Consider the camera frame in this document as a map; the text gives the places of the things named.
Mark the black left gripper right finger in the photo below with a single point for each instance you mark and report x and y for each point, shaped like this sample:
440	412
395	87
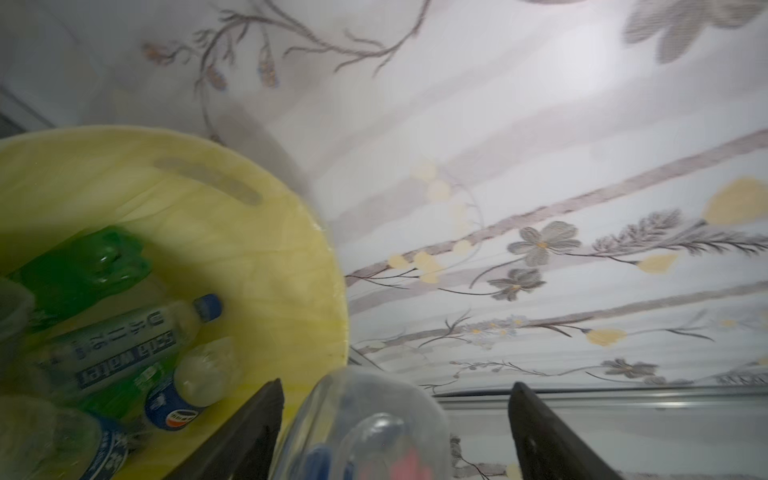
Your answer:
546	448

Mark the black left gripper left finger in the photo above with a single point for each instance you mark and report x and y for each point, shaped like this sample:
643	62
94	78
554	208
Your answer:
243	447

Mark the small blue label water bottle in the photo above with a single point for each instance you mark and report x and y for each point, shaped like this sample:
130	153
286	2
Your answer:
205	375

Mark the clear bottle white green cap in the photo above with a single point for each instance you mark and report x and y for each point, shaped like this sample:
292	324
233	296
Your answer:
359	423

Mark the clear bottle blue cap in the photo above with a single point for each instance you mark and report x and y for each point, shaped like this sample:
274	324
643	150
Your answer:
74	365

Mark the green soda bottle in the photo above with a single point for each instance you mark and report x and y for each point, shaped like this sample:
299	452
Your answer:
77	275

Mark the white bin with yellow liner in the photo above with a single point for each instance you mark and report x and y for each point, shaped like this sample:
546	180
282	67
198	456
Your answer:
211	221

